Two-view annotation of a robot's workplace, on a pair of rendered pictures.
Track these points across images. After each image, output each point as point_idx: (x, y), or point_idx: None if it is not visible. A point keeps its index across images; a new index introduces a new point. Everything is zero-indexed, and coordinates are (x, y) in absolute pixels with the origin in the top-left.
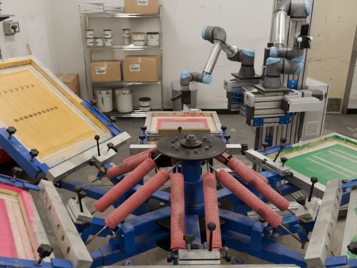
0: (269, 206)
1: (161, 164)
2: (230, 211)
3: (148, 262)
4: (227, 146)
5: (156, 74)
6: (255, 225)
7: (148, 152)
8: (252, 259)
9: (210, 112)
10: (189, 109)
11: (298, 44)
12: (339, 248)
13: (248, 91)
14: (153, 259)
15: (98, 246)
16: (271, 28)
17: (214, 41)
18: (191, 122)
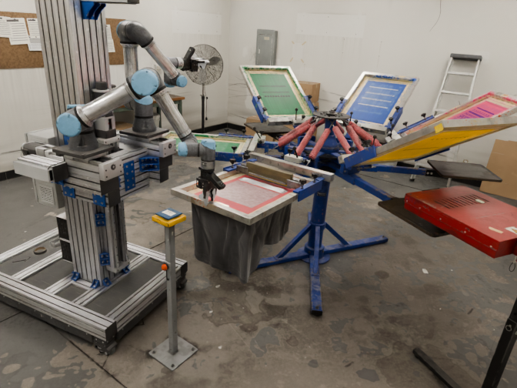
0: (158, 256)
1: (240, 275)
2: (311, 145)
3: (295, 309)
4: (260, 154)
5: None
6: (313, 135)
7: (350, 125)
8: (211, 270)
9: (181, 189)
10: (175, 215)
11: (198, 66)
12: (143, 245)
13: (126, 156)
14: (288, 309)
15: (337, 352)
16: (77, 64)
17: (165, 90)
18: (218, 196)
